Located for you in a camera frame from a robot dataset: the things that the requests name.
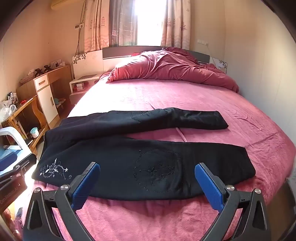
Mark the white plastic chair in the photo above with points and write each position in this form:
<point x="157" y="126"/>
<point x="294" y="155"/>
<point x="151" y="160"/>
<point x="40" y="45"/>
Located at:
<point x="13" y="134"/>

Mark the bed with pink sheet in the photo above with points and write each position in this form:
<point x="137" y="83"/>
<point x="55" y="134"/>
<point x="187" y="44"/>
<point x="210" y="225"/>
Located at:
<point x="185" y="99"/>

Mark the woven basket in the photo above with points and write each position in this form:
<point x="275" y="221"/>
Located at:
<point x="26" y="78"/>

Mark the white and grey headboard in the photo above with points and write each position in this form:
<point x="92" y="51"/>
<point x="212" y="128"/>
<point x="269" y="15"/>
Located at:
<point x="129" y="52"/>

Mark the wooden desk with white cabinet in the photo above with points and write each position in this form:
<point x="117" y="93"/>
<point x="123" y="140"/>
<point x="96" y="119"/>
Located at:
<point x="47" y="102"/>

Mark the black pants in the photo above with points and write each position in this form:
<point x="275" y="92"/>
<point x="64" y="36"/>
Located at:
<point x="129" y="153"/>

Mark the bright window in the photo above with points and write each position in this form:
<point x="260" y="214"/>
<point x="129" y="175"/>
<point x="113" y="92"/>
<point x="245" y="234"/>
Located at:
<point x="150" y="23"/>

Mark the white wall socket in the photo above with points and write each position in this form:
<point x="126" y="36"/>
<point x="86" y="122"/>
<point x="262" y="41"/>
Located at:
<point x="203" y="42"/>

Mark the red duvet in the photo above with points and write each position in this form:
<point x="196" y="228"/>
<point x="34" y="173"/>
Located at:
<point x="173" y="67"/>

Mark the wooden side table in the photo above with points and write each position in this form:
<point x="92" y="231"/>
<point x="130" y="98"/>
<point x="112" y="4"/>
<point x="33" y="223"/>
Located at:
<point x="26" y="104"/>

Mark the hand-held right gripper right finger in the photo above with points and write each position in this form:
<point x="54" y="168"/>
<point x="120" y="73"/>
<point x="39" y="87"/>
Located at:
<point x="208" y="187"/>

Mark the patterned beige curtain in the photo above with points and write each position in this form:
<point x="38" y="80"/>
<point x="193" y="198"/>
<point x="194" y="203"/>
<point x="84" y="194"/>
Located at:
<point x="99" y="23"/>
<point x="175" y="23"/>

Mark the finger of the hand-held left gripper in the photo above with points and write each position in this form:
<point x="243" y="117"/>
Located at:
<point x="24" y="160"/>

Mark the small light blue cup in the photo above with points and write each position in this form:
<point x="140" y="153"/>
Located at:
<point x="34" y="132"/>

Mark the clear plastic bag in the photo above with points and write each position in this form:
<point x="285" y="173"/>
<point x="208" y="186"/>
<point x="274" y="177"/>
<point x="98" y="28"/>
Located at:
<point x="6" y="111"/>

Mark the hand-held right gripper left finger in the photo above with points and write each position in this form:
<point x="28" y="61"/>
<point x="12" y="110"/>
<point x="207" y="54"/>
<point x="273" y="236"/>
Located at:
<point x="85" y="185"/>

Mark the white nightstand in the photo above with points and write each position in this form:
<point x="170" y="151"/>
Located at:
<point x="81" y="81"/>

